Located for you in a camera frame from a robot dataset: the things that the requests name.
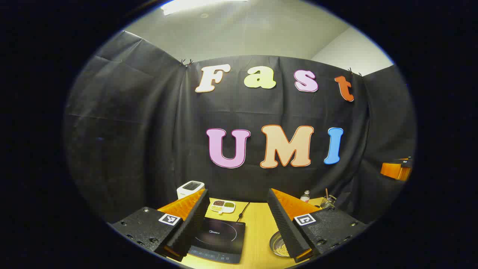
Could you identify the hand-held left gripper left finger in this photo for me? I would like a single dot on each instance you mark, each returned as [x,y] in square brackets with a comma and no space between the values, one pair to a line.
[192,224]

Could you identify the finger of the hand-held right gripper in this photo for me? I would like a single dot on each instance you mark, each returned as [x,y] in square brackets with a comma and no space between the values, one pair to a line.
[394,171]

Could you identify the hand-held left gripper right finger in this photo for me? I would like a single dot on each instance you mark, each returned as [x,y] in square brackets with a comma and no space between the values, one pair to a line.
[285,224]

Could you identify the black induction cooktop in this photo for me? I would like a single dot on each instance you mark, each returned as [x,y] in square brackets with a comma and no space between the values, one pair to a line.
[224,239]

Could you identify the pile of yellow soybeans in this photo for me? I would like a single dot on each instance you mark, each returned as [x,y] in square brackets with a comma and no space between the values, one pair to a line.
[283,249]

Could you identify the small clear plastic bottle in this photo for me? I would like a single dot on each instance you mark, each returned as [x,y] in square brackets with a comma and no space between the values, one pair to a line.
[305,197]

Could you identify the white toaster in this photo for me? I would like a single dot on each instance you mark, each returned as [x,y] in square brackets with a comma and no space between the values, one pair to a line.
[188,189]

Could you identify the white divided dish with beans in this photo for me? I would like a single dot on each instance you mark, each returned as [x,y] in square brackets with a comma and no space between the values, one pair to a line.
[223,206]

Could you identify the black backdrop cloth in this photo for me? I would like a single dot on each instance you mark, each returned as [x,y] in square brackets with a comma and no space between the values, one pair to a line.
[149,130]

